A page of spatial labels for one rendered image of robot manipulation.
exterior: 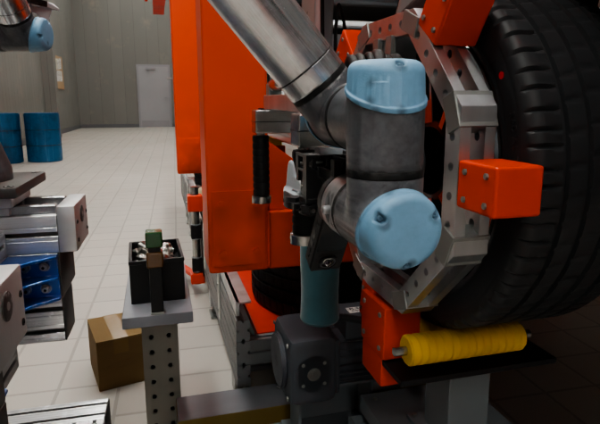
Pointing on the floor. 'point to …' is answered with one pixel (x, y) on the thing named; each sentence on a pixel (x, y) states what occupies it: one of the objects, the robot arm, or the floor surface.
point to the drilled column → (161, 373)
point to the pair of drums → (52, 145)
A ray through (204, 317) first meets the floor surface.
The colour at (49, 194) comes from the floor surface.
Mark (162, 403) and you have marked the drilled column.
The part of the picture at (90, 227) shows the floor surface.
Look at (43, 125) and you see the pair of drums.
